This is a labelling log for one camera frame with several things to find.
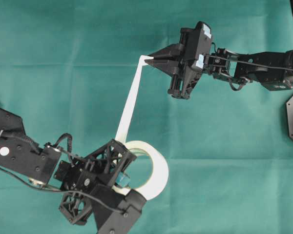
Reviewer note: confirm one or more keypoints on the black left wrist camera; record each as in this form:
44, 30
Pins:
122, 213

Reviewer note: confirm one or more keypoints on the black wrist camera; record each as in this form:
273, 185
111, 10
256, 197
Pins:
122, 213
198, 45

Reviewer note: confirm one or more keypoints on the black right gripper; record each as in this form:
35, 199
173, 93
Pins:
184, 78

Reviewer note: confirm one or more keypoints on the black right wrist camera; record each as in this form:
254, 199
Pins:
198, 45

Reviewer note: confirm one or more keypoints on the green table cloth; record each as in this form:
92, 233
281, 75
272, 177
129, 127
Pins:
66, 66

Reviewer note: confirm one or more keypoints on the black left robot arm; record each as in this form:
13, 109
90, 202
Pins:
22, 156

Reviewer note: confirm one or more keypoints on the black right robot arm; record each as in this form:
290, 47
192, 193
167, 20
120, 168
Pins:
272, 70

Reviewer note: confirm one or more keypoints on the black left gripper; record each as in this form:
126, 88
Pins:
88, 177

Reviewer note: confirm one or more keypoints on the white duct tape roll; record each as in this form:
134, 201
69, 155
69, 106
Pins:
160, 171

